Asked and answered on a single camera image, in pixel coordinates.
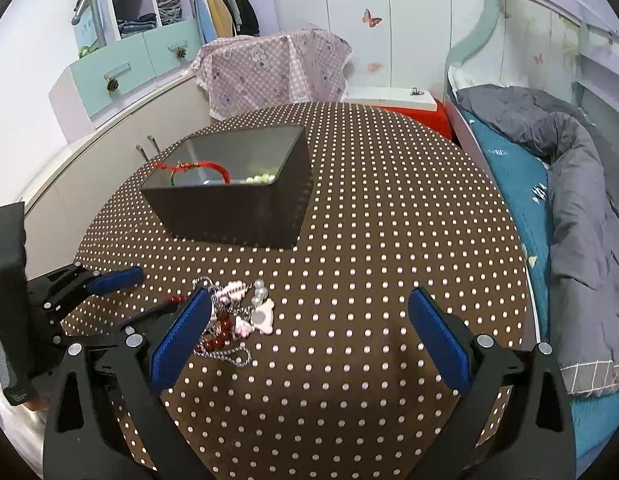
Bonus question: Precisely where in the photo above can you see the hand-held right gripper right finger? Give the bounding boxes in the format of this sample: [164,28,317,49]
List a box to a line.
[408,287,576,480]

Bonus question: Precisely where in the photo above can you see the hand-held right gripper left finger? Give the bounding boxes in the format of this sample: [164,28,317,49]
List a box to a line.
[44,286,213,480]

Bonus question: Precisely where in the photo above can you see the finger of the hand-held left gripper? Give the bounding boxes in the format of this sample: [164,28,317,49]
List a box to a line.
[118,301,188,337]
[28,262,145,313]

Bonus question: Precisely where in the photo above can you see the dark red bead bracelet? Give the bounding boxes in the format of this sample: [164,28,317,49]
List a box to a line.
[164,296,240,356]

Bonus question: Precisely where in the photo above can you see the silver ball chain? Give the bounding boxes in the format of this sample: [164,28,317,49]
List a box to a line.
[192,276,254,368]

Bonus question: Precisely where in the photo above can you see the silver chain charm bracelet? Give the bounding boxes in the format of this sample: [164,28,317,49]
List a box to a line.
[217,279,276,337]

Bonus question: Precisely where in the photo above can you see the dark metal storage box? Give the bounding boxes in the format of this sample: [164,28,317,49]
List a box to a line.
[140,124,314,251]

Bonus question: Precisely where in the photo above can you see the red cord bracelet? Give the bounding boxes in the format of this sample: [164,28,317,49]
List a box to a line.
[152,160,231,187]

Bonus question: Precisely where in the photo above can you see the beige low cabinet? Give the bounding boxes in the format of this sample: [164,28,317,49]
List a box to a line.
[14,72,215,281]

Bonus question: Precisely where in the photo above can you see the person's light trousers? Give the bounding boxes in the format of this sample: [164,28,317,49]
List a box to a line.
[0,355,45,480]

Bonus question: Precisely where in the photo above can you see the brown polka dot tablecloth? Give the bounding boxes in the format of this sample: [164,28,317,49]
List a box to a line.
[60,101,535,480]

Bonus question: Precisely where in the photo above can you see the teal bed sheet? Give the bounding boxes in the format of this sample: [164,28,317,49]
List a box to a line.
[462,110,619,466]

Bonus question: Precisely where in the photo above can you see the grey duvet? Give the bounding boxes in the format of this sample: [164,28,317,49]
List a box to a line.
[454,85,619,396]

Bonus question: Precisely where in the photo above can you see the red storage box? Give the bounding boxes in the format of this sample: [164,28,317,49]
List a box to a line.
[384,100,455,141]

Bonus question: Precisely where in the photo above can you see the white teal shelf unit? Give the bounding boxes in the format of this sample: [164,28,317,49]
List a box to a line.
[48,0,205,143]

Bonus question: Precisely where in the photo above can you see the white board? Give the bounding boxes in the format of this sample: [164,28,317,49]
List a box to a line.
[339,86,437,111]

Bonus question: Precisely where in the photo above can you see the folded jeans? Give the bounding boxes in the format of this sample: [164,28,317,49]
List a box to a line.
[117,14,158,36]

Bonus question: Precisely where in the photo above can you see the pink bear print cloth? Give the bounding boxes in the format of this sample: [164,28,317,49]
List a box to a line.
[190,24,353,121]

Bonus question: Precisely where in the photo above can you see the folded grey clothes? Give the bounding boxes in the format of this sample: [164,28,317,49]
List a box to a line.
[157,0,184,25]

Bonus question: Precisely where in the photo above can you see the light blue hanging garment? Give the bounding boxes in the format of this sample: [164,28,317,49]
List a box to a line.
[190,0,215,43]

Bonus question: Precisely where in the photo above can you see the hanging clothes row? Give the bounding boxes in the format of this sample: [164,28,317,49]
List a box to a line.
[200,0,235,38]

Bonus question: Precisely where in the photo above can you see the black hanging jacket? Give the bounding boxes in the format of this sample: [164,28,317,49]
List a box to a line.
[224,0,260,36]

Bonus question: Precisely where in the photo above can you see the grey hanging garment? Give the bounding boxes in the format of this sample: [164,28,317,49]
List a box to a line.
[214,0,245,36]

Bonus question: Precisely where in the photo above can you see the white wardrobe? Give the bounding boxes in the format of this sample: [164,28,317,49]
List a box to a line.
[262,0,490,103]

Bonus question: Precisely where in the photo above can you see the teal bunk bed frame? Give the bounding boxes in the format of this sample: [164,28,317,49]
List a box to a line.
[442,0,619,351]

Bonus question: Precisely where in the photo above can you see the white bed wall shelf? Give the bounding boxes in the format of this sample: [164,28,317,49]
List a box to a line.
[574,10,619,126]

